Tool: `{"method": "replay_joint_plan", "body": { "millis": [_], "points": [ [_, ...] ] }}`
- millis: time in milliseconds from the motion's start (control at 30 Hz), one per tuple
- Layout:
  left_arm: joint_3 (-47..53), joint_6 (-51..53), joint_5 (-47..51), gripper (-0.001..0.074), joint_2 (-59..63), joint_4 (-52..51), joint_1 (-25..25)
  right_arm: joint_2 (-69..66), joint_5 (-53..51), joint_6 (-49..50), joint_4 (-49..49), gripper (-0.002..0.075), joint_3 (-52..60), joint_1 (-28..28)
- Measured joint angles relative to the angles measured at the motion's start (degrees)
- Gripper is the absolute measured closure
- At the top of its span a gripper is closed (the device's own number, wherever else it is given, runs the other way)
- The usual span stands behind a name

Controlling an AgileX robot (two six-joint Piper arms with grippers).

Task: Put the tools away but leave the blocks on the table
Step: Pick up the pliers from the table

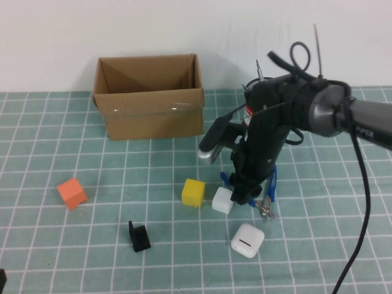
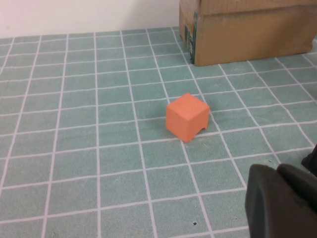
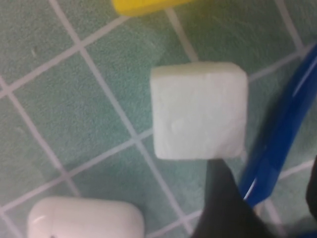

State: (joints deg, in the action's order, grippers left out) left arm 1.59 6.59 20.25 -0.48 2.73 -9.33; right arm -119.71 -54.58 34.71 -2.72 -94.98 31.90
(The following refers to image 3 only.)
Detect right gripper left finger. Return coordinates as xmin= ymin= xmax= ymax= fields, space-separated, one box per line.
xmin=193 ymin=158 xmax=276 ymax=238

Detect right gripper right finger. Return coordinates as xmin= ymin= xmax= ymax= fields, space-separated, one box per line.
xmin=305 ymin=154 xmax=317 ymax=222

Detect blue-handled cutting pliers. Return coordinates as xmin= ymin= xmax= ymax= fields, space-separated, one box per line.
xmin=237 ymin=41 xmax=317 ymax=238

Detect white block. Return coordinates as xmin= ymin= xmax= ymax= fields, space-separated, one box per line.
xmin=150 ymin=62 xmax=249 ymax=160

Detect white earbuds case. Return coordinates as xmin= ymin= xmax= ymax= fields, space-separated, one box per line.
xmin=26 ymin=196 xmax=145 ymax=238

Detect green checked tablecloth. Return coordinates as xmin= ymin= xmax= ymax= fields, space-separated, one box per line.
xmin=0 ymin=0 xmax=317 ymax=238

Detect yellow block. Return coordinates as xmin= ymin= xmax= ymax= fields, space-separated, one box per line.
xmin=111 ymin=0 xmax=197 ymax=18

